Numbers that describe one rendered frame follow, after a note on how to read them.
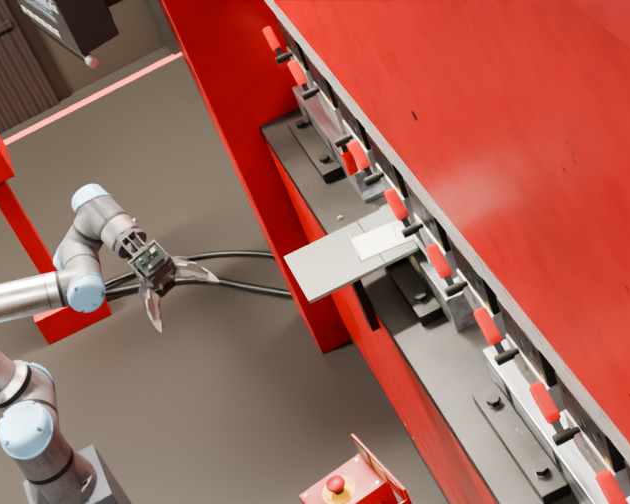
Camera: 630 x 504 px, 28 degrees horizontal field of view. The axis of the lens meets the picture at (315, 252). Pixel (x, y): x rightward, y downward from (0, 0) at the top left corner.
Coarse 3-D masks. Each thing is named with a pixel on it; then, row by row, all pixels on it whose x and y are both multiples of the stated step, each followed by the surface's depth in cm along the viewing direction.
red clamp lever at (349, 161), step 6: (342, 138) 265; (348, 138) 265; (336, 144) 265; (342, 144) 265; (342, 150) 267; (348, 150) 267; (342, 156) 267; (348, 156) 267; (348, 162) 268; (354, 162) 269; (348, 168) 269; (354, 168) 269
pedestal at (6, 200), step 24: (0, 144) 415; (0, 168) 410; (0, 192) 422; (24, 216) 430; (24, 240) 435; (48, 264) 443; (48, 312) 447; (72, 312) 449; (96, 312) 452; (48, 336) 451
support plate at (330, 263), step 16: (384, 208) 284; (352, 224) 283; (368, 224) 281; (384, 224) 279; (320, 240) 282; (336, 240) 281; (288, 256) 282; (304, 256) 280; (320, 256) 278; (336, 256) 276; (352, 256) 275; (384, 256) 271; (400, 256) 270; (304, 272) 276; (320, 272) 274; (336, 272) 272; (352, 272) 270; (368, 272) 269; (304, 288) 272; (320, 288) 270; (336, 288) 269
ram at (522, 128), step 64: (320, 0) 228; (384, 0) 178; (448, 0) 146; (512, 0) 124; (384, 64) 200; (448, 64) 160; (512, 64) 134; (576, 64) 115; (384, 128) 227; (448, 128) 177; (512, 128) 145; (576, 128) 123; (448, 192) 199; (512, 192) 160; (576, 192) 133; (512, 256) 177; (576, 256) 145; (576, 320) 159
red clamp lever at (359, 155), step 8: (352, 144) 250; (352, 152) 250; (360, 152) 250; (360, 160) 249; (368, 160) 250; (360, 168) 250; (368, 168) 249; (368, 176) 249; (376, 176) 249; (368, 184) 249
